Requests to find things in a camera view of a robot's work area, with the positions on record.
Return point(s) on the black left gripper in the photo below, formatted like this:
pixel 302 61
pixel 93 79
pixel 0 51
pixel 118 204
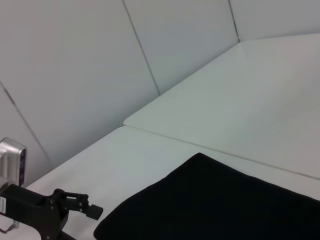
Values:
pixel 30 207

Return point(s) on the black shirt with white print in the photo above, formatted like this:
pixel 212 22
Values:
pixel 212 200

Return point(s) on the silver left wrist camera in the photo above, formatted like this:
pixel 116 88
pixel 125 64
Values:
pixel 12 160

